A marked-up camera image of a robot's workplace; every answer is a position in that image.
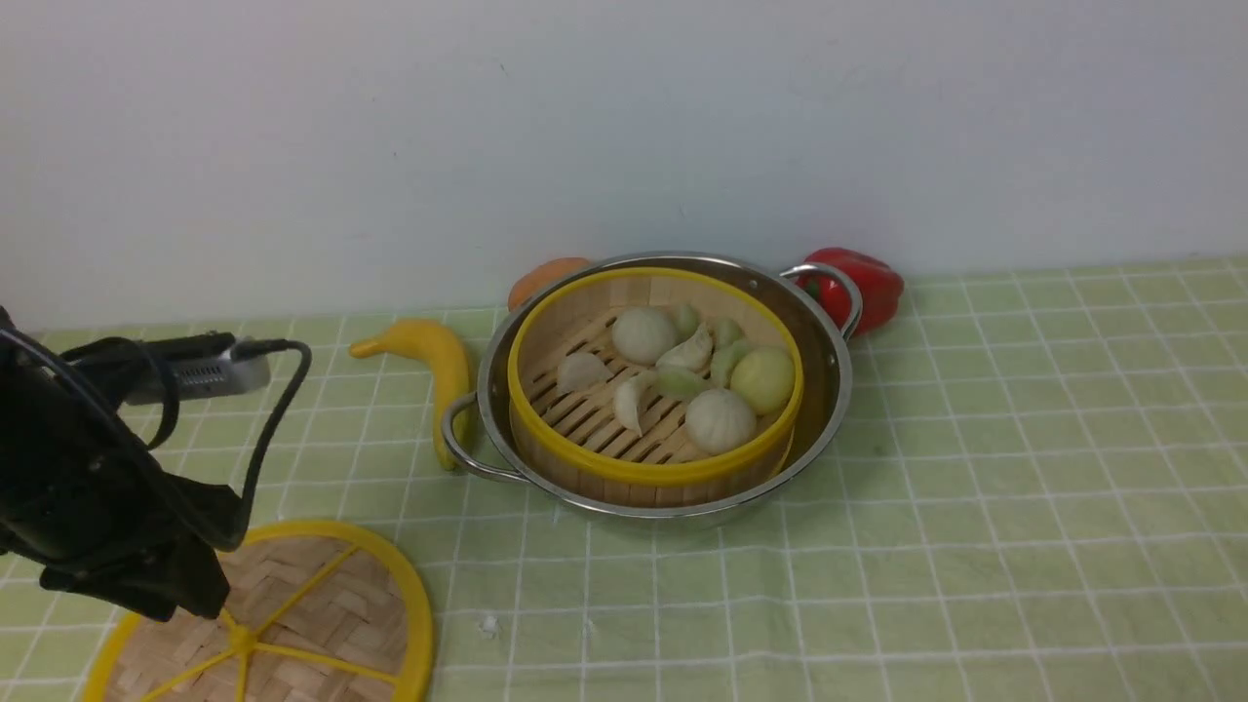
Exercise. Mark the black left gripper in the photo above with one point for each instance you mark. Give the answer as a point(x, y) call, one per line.
point(83, 496)

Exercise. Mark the woven bamboo steamer lid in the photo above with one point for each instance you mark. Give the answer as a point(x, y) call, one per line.
point(318, 611)

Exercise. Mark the bamboo steamer basket yellow rim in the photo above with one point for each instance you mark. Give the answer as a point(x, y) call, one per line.
point(563, 371)

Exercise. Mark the stainless steel pot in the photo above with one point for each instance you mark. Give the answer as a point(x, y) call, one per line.
point(494, 451)

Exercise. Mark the yellow banana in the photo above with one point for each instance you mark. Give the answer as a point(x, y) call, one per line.
point(438, 347)

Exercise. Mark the orange fruit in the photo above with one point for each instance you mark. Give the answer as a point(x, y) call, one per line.
point(542, 276)

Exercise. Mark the white dumpling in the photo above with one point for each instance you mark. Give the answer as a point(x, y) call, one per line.
point(629, 399)

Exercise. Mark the white round bun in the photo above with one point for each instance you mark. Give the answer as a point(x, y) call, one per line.
point(642, 334)

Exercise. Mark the green dumpling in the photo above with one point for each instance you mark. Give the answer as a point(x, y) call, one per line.
point(679, 384)

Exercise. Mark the red bell pepper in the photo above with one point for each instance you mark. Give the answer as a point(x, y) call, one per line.
point(880, 287)

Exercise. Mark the green checkered tablecloth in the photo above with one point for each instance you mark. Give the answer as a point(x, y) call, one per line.
point(1038, 494)

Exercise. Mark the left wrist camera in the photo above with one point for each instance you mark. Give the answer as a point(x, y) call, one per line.
point(211, 365)

